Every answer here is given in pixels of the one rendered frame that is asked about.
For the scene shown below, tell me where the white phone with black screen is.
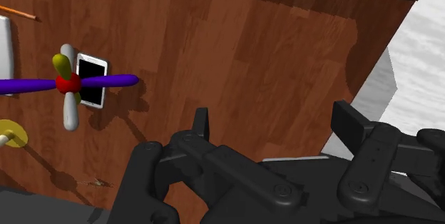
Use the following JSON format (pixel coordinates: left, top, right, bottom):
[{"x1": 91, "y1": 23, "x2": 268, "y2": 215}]
[{"x1": 75, "y1": 52, "x2": 109, "y2": 110}]

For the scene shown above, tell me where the yellow disc with white stick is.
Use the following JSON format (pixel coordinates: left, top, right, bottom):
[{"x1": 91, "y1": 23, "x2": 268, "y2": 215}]
[{"x1": 0, "y1": 118, "x2": 29, "y2": 149}]

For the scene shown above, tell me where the orange pencil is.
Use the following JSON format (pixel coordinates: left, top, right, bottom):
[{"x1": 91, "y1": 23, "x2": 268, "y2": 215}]
[{"x1": 0, "y1": 4, "x2": 39, "y2": 21}]

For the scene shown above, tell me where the flat white slab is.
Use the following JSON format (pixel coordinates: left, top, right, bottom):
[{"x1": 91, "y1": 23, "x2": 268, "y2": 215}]
[{"x1": 0, "y1": 14, "x2": 15, "y2": 96}]

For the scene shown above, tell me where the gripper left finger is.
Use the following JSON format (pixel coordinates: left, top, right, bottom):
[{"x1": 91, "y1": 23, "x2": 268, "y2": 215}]
[{"x1": 107, "y1": 106, "x2": 307, "y2": 224}]

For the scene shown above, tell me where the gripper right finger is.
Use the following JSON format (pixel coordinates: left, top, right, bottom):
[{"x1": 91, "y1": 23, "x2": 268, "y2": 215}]
[{"x1": 329, "y1": 99, "x2": 445, "y2": 215}]

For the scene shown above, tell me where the brown wooden table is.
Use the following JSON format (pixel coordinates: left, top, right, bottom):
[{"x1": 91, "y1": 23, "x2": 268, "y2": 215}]
[{"x1": 0, "y1": 0, "x2": 416, "y2": 224}]

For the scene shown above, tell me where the purple red yellow white jack toy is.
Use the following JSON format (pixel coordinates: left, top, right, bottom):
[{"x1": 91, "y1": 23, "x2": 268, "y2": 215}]
[{"x1": 0, "y1": 44, "x2": 140, "y2": 132}]

